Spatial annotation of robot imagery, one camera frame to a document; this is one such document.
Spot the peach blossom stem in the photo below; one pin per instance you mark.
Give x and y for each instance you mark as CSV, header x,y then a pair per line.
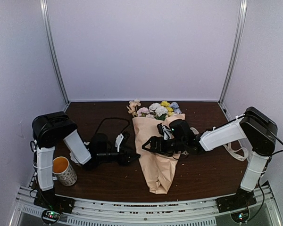
x,y
132,107

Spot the aluminium frame post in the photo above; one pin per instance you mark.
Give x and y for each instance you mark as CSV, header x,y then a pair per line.
x,y
236,44
53,54

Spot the patterned mug with orange inside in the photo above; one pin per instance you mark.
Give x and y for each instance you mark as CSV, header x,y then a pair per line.
x,y
63,171

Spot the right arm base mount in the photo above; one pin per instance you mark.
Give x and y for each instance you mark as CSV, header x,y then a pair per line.
x,y
237,206

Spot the white scalloped bowl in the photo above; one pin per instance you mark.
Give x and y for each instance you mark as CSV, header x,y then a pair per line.
x,y
73,159

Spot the blue flower stem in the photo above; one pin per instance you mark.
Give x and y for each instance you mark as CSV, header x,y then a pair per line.
x,y
175,107

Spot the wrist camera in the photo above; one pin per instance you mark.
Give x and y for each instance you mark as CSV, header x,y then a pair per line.
x,y
165,131
118,141

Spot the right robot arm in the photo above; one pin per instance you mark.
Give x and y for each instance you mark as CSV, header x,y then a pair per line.
x,y
252,125

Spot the left aluminium frame post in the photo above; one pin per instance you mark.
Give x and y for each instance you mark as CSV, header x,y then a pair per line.
x,y
53,54

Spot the aluminium front rail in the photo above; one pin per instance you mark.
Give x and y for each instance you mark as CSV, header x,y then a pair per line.
x,y
200,212

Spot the right aluminium frame post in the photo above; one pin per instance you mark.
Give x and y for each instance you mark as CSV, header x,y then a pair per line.
x,y
236,44

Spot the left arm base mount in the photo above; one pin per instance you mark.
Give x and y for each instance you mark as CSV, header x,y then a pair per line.
x,y
53,212

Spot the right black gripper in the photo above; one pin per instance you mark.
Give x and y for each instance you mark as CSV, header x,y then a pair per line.
x,y
154,140

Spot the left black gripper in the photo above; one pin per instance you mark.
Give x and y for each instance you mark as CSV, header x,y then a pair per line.
x,y
125,160

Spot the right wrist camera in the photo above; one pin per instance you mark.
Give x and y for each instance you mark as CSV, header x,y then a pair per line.
x,y
165,131

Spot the pink and green wrapping paper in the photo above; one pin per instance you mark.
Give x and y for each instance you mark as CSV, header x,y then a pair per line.
x,y
158,170

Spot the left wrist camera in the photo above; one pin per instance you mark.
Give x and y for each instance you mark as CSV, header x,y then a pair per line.
x,y
118,141

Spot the yellow flower stem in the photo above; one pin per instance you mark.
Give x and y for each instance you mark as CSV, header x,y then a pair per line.
x,y
168,107

